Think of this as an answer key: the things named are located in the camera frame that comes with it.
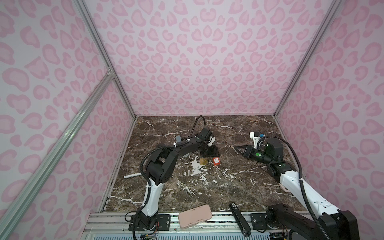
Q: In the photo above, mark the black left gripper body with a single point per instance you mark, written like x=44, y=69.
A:
x=212, y=151

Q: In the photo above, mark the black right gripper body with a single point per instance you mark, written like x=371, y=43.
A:
x=248, y=155

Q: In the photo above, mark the red key fob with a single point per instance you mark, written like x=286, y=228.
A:
x=216, y=161

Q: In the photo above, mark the brass padlock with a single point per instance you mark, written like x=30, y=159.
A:
x=204, y=161

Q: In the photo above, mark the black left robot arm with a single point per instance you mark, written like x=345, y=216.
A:
x=157, y=168

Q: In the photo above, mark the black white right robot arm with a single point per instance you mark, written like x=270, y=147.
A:
x=327, y=221

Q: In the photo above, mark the light blue rectangular bar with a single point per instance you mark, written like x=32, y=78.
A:
x=178, y=139

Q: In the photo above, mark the pink smartphone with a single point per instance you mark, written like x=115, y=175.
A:
x=194, y=216

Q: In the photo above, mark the black handheld device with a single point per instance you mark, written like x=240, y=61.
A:
x=240, y=219

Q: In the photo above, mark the white black marker pen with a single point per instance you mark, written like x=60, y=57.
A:
x=132, y=175

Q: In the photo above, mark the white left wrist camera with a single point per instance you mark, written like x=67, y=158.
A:
x=211, y=141

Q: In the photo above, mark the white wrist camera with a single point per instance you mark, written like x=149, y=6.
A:
x=211, y=141
x=258, y=139

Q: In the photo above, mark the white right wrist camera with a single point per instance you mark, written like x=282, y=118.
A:
x=258, y=139

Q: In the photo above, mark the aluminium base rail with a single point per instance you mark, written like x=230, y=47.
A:
x=222, y=226

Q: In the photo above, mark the diagonal aluminium frame bar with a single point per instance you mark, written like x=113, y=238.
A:
x=20, y=205

